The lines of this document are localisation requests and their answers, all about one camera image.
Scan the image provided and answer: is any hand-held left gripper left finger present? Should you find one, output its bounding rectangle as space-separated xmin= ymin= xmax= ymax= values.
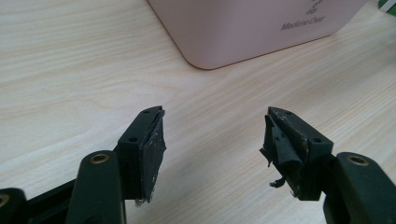
xmin=116 ymin=105 xmax=167 ymax=205

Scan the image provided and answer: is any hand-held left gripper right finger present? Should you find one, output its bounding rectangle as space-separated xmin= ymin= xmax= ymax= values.
xmin=259 ymin=105 xmax=334 ymax=202

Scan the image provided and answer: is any pink plastic storage box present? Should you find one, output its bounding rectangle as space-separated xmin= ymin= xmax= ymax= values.
xmin=147 ymin=0 xmax=370 ymax=71

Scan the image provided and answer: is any white and green medicine carton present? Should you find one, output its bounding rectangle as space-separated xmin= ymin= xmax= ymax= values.
xmin=377 ymin=0 xmax=396 ymax=17

